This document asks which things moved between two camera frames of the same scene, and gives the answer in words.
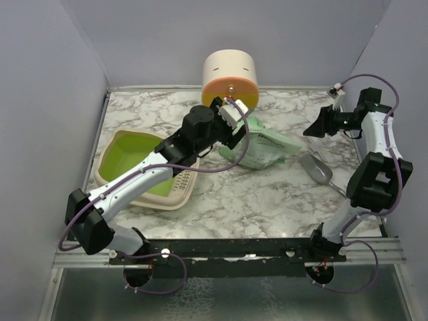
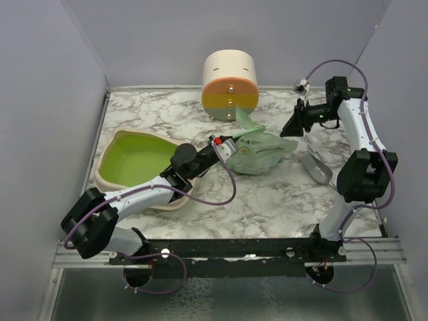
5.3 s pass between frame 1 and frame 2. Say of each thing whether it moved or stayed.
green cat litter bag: moved
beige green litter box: stayed
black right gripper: moved
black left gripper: moved
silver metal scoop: stayed
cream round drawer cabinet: stayed
